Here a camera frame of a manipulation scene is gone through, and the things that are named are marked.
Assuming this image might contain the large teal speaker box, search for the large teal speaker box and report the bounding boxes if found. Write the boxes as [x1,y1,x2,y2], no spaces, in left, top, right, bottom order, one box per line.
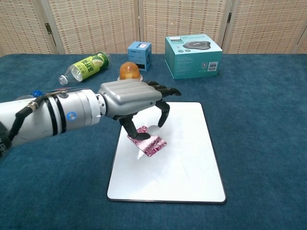
[164,34,223,80]

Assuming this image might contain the white board with black rim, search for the white board with black rim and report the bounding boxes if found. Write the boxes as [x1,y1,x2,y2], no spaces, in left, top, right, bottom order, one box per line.
[106,102,227,205]

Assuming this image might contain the small light blue box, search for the small light blue box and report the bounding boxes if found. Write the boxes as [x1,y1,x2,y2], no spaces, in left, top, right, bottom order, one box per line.
[127,41,153,73]

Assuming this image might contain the pink patterned square packet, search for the pink patterned square packet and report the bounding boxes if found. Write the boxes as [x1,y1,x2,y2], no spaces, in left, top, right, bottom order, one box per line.
[126,125,168,158]

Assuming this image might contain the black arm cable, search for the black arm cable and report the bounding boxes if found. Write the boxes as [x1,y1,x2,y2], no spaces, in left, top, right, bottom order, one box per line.
[8,95,48,142]

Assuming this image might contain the clear bottle with blue label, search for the clear bottle with blue label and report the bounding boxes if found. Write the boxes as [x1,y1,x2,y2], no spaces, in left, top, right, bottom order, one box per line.
[14,89,44,101]

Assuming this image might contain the woven bamboo folding screen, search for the woven bamboo folding screen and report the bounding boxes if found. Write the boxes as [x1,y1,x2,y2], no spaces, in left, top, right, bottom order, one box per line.
[0,0,307,58]

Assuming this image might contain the orange jelly cup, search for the orange jelly cup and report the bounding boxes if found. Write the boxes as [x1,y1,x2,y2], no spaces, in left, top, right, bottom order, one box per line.
[117,61,144,82]

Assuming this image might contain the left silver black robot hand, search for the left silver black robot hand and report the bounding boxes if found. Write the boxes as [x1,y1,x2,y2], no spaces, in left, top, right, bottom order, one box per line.
[96,80,182,141]

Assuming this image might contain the clear bottle with green label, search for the clear bottle with green label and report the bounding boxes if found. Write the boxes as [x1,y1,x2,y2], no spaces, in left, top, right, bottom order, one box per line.
[58,51,112,85]

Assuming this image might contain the dark teal tablecloth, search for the dark teal tablecloth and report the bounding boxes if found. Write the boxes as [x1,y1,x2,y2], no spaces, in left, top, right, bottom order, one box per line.
[0,53,307,230]

